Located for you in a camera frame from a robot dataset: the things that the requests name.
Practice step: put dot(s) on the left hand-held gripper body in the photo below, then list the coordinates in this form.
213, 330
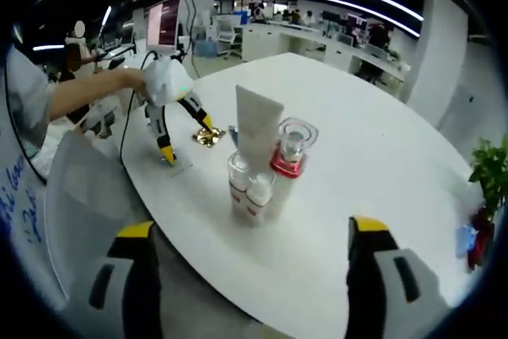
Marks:
168, 81

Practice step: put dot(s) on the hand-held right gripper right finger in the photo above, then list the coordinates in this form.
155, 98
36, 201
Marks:
369, 275

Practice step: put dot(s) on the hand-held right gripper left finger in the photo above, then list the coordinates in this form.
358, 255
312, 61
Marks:
119, 295

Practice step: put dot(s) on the gold foil skincare sachet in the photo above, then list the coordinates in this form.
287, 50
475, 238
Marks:
208, 138

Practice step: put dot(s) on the clear skincare sachet blue label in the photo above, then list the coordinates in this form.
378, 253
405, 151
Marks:
182, 166

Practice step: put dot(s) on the white skincare tube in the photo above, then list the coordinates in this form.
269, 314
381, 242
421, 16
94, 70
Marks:
254, 124

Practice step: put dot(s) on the white skincare bottle red collar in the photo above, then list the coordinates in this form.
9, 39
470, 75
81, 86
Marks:
287, 164

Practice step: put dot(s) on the blue water jug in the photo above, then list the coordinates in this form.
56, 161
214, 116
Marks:
206, 47

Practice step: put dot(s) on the computer monitor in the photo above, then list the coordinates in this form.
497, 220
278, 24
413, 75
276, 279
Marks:
162, 21

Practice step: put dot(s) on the white office chair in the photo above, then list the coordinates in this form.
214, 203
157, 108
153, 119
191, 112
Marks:
228, 33

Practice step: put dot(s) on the blue cloth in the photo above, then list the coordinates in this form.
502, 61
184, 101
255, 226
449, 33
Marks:
466, 241

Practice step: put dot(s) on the row of white office desks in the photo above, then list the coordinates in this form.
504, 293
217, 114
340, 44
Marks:
301, 41

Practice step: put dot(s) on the whiteboard with blue writing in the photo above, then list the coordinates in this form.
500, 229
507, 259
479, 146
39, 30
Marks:
20, 216

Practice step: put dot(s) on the potted green plant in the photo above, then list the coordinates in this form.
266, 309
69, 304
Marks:
492, 172

